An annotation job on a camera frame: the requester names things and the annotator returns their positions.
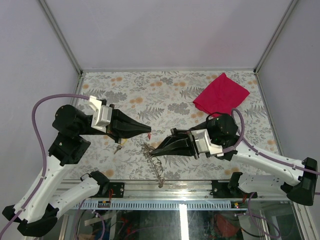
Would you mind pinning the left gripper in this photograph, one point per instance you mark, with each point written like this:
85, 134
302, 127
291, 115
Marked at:
122, 125

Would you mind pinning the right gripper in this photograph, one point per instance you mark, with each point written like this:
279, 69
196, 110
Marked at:
183, 143

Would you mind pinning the metal ring key organizer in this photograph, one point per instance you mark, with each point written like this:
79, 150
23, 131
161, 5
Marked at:
154, 163

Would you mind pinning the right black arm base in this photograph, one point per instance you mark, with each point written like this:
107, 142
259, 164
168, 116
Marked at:
227, 189

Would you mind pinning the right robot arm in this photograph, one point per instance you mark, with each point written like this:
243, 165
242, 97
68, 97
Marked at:
220, 137

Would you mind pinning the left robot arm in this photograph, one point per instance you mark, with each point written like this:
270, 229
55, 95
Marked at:
39, 210

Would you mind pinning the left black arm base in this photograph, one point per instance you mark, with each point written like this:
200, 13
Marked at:
107, 189

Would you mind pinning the magenta folded cloth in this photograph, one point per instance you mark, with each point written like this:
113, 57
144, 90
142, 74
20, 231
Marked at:
220, 96

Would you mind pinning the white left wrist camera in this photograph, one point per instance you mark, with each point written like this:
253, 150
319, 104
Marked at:
102, 114

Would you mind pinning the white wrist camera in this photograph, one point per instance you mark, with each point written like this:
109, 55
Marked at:
102, 114
204, 145

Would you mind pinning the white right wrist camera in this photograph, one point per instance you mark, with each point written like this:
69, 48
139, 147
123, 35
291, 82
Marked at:
204, 145

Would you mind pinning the aluminium front rail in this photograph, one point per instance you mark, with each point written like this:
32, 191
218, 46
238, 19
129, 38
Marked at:
143, 195

